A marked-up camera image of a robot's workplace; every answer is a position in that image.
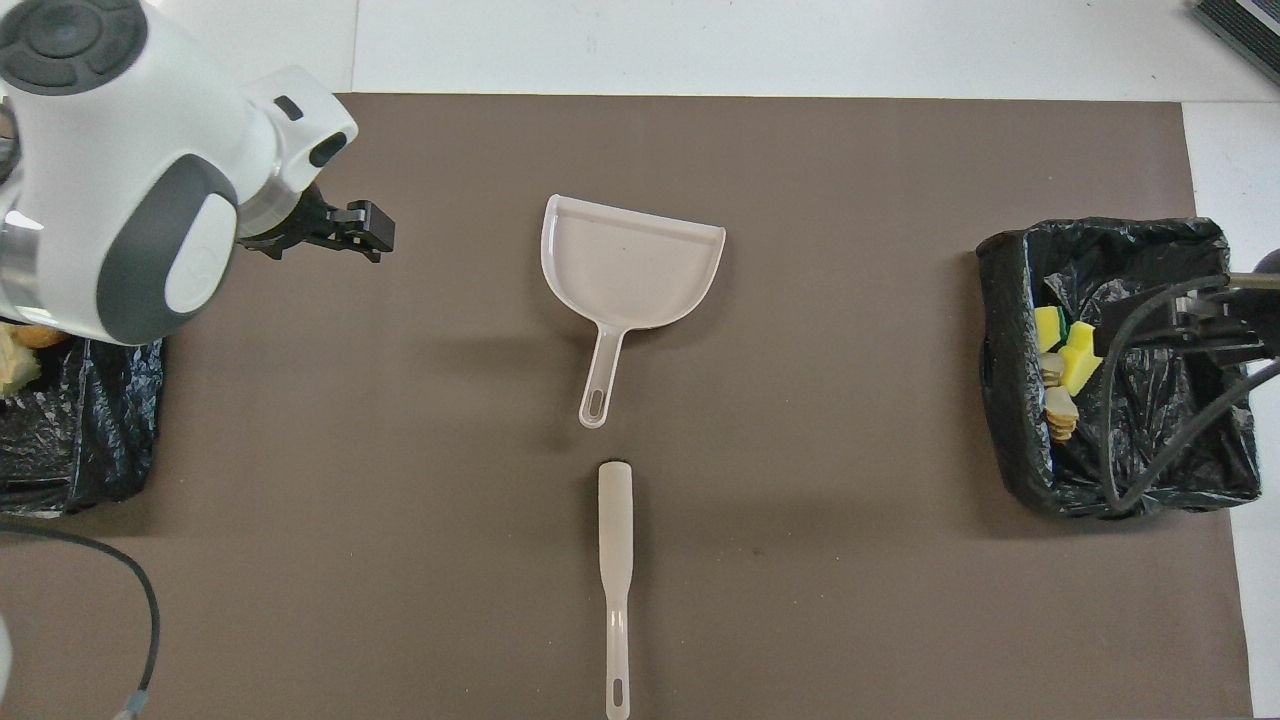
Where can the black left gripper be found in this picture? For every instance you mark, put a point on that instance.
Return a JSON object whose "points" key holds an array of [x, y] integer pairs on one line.
{"points": [[295, 225]]}

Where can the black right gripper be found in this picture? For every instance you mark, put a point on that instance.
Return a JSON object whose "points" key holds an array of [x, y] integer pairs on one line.
{"points": [[1250, 325]]}

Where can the yellow sponge piece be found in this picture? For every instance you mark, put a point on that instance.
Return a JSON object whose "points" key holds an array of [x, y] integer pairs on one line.
{"points": [[1080, 362]]}

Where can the yellow sponge with green pad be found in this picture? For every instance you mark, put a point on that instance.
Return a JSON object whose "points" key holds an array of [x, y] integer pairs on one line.
{"points": [[1047, 328]]}

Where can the pale bread chunk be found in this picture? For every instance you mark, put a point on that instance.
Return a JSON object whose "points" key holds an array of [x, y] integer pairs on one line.
{"points": [[1052, 368], [1062, 412]]}

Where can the beige plastic dustpan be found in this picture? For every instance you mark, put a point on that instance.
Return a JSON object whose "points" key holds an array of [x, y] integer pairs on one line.
{"points": [[630, 270]]}

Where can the brown bread roll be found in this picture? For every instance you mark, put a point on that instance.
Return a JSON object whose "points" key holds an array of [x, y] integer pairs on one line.
{"points": [[40, 336]]}

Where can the striped croissant piece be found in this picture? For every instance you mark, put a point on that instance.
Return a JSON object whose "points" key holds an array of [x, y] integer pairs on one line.
{"points": [[15, 368]]}

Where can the beige hand brush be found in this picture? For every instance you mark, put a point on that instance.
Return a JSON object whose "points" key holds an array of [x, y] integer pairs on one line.
{"points": [[615, 520]]}

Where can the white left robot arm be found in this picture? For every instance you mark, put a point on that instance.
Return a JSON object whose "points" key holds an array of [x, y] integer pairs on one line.
{"points": [[120, 170]]}

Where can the bin with black bag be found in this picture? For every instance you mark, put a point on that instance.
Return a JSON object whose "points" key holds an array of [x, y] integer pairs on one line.
{"points": [[1160, 440], [110, 420]]}

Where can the dark grey ribbed device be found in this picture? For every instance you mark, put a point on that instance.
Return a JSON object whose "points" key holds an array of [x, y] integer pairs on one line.
{"points": [[1245, 30]]}

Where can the brown table mat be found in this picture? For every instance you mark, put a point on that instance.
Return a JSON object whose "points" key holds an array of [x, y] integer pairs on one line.
{"points": [[500, 500]]}

